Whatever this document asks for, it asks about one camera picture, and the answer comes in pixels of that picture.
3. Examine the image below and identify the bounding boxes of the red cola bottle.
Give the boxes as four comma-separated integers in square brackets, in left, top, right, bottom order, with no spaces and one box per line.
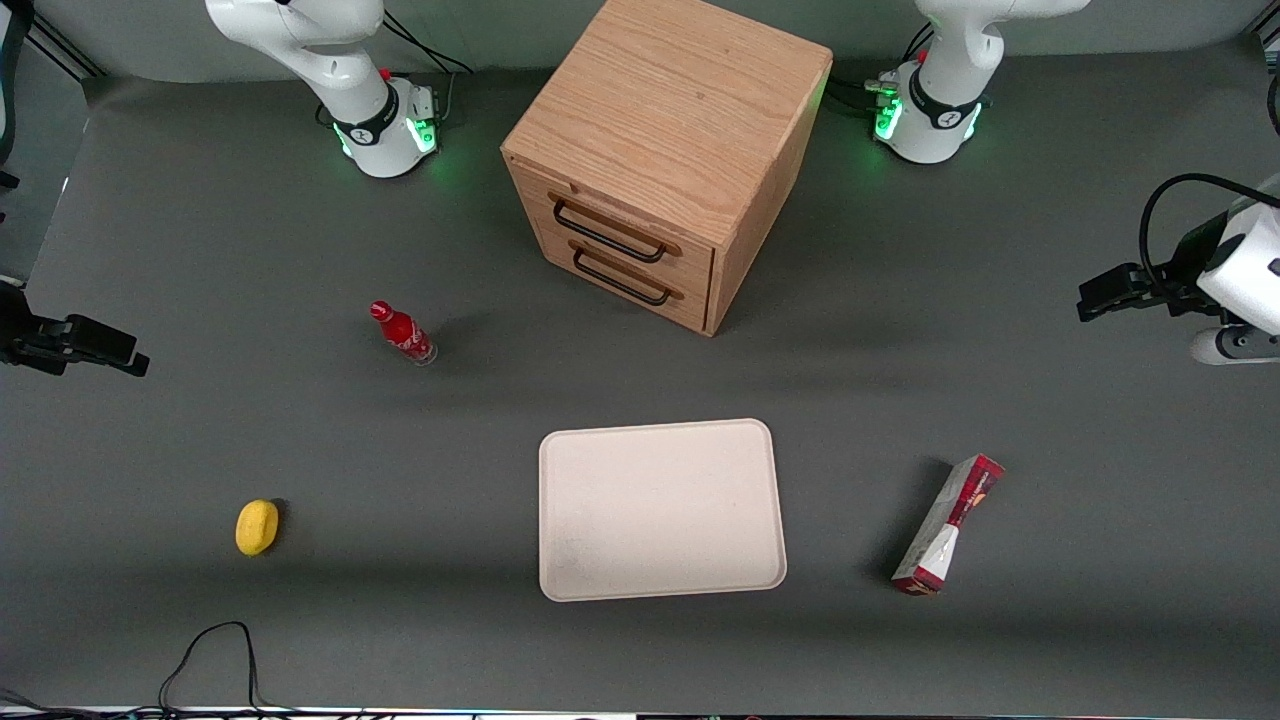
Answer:
[370,300,438,367]

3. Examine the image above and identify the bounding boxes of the black thin table cable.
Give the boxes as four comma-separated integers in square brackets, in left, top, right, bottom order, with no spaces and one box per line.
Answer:
[0,686,71,717]

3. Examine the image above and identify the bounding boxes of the black looped table cable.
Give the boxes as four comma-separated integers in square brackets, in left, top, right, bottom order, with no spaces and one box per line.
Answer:
[158,621,301,717]

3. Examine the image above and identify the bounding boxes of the yellow lemon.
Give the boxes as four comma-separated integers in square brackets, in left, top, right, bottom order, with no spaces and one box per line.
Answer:
[236,499,280,557]

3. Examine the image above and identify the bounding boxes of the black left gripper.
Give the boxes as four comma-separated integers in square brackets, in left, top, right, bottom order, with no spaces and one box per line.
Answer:
[1078,240,1223,323]

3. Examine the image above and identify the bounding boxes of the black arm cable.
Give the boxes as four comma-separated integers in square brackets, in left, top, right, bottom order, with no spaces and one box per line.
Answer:
[1140,173,1280,293]
[0,0,37,169]

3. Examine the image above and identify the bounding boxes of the beige plastic tray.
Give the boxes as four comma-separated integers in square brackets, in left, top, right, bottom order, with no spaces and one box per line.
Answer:
[538,418,788,603]

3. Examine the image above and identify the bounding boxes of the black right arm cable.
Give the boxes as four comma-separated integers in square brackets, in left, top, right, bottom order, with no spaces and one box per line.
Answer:
[0,0,37,169]

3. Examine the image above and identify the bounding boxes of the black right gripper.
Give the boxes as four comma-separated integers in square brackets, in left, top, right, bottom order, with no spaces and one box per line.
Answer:
[0,283,151,378]

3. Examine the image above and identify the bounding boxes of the black drawer handle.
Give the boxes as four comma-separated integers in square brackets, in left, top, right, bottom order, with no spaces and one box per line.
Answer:
[572,247,673,307]
[553,198,669,264]

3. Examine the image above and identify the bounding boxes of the red cookie box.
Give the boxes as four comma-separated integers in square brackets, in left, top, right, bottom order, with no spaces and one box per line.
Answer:
[891,453,1006,597]

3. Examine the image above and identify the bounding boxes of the black left base cables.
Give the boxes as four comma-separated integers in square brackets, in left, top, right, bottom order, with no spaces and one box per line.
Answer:
[828,25,933,116]

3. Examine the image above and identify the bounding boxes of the black right base cables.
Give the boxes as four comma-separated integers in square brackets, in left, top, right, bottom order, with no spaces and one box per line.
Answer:
[380,10,474,131]

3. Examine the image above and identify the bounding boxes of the wooden drawer cabinet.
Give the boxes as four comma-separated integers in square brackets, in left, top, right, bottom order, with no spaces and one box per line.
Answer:
[501,0,834,337]

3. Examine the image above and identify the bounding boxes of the black base cables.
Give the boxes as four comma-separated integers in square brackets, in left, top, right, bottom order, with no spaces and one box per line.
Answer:
[828,25,933,116]
[380,10,474,131]

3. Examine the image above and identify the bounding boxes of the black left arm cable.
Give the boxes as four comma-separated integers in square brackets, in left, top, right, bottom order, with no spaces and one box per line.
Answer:
[1140,173,1280,293]

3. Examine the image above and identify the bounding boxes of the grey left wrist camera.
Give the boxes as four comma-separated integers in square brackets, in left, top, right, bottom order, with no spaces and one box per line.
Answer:
[1190,325,1280,367]

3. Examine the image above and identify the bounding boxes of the wooden drawer front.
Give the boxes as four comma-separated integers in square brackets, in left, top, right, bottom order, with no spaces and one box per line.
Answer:
[535,225,713,335]
[508,160,717,293]

